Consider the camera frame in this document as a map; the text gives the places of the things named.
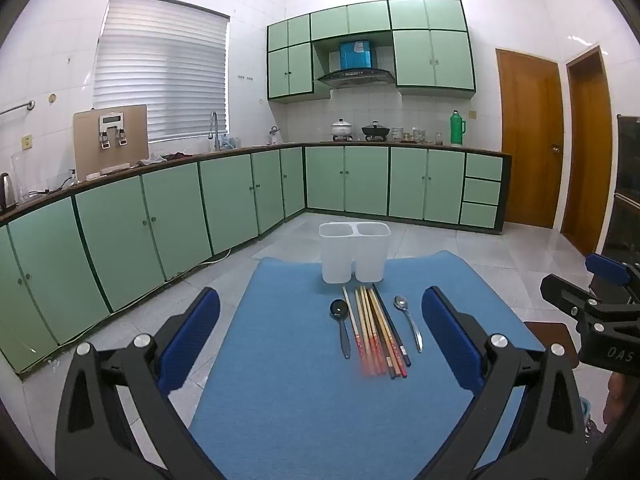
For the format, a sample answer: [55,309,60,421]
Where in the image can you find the brown board water dispenser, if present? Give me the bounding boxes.
[73,105,149,177]

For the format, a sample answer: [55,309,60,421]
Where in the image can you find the black spoon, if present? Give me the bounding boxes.
[329,299,352,360]

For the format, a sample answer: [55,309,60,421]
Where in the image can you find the green lower kitchen cabinets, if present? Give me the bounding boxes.
[0,144,512,376]

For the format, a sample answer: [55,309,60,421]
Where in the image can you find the steel electric kettle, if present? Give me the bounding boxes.
[0,172,16,211]

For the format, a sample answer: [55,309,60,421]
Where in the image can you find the bundle of chopsticks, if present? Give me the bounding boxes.
[342,286,412,380]

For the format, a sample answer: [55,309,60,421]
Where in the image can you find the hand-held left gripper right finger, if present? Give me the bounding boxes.
[422,287,586,480]

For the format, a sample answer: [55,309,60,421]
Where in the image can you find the black glass cabinet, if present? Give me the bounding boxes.
[600,114,640,281]

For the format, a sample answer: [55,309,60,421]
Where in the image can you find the blue-wrapped hood chimney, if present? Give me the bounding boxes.
[339,40,374,70]

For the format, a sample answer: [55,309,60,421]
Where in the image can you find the metal spoon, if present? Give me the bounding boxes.
[393,295,424,353]

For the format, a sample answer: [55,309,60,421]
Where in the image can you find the green thermos flask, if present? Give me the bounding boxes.
[450,110,468,147]

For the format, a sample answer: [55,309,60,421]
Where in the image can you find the blue table mat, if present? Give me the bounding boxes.
[190,250,547,480]

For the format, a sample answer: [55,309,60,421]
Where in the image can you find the green upper wall cabinets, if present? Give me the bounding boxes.
[266,0,477,106]

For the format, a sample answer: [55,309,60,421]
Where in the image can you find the brown stool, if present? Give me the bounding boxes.
[522,322,583,361]

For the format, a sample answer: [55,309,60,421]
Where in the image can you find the clear plastic container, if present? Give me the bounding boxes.
[11,152,51,203]

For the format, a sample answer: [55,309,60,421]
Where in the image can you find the white plastic utensil holder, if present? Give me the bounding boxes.
[319,221,392,284]

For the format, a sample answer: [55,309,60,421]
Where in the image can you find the black wok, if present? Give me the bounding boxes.
[362,121,392,142]

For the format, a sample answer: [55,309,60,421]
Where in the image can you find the white power strip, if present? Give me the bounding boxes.
[85,162,132,181]

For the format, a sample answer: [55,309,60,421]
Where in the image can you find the white window blind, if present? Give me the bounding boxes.
[92,0,231,143]

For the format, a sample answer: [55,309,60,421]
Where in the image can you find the red-ended wooden chopstick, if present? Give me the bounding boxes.
[355,288,375,377]
[360,287,383,377]

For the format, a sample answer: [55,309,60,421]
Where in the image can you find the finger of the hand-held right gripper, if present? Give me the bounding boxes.
[540,273,605,322]
[585,253,640,306]

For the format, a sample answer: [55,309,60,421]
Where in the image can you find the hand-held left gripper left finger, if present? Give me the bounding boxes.
[55,287,226,480]

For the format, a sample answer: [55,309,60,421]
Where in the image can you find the brown wooden door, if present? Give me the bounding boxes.
[561,45,614,257]
[495,47,565,231]

